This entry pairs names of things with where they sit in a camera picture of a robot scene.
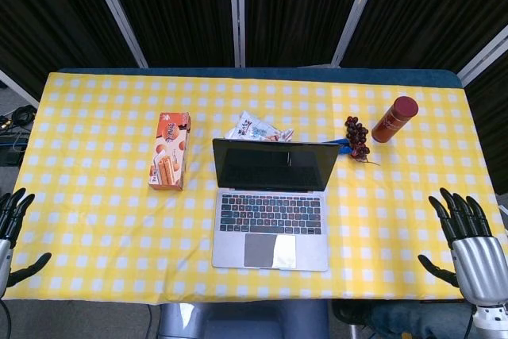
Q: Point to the silver laptop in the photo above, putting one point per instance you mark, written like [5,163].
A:
[274,208]

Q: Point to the orange biscuit box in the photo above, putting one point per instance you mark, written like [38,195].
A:
[170,150]

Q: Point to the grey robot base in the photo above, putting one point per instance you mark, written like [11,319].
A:
[238,321]

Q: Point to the dark red grape bunch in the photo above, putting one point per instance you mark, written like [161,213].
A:
[357,136]

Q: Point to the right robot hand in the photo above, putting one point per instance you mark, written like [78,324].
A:
[476,259]

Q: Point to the blue table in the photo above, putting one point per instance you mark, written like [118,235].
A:
[278,73]

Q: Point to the blue snack wrapper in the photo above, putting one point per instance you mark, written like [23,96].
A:
[339,144]

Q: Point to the yellow checkered tablecloth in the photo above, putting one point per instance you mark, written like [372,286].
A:
[119,236]

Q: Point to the folding screen partition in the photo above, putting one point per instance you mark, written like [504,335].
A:
[254,9]

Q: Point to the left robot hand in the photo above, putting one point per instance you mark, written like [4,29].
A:
[12,212]

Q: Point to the red thermos bottle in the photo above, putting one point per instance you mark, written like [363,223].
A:
[395,118]

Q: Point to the white snack bag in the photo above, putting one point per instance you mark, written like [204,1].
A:
[258,130]

